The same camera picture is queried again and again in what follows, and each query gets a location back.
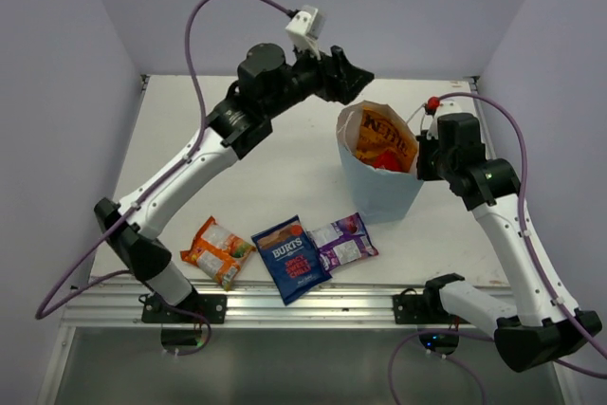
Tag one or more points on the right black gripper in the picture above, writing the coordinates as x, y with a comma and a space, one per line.
423, 171

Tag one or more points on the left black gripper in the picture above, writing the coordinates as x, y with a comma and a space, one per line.
339, 79

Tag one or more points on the red gummy candy bag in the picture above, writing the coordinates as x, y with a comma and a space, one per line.
387, 161

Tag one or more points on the yellow Kettle chips bag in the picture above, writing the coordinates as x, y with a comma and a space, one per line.
378, 133

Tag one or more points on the light blue paper bag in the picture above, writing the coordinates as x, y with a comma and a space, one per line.
379, 196

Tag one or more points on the blue Burts chips bag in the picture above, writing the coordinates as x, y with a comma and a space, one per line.
291, 259

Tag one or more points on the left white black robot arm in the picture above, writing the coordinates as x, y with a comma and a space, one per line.
266, 86

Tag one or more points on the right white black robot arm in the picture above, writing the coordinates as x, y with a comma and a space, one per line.
545, 322

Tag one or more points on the red emergency knob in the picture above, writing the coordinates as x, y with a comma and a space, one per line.
432, 105

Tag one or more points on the purple snack packet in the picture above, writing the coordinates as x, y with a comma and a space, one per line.
342, 242

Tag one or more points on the orange snack packet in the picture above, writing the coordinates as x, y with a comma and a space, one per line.
218, 252

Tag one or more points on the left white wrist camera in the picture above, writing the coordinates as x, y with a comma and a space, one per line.
305, 28

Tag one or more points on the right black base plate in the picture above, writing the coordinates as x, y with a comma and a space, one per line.
413, 308

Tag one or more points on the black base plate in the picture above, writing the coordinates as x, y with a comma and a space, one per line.
211, 307
413, 308

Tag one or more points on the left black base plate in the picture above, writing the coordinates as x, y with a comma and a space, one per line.
211, 307

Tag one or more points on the aluminium mounting rail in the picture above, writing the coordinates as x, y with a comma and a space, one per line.
115, 304

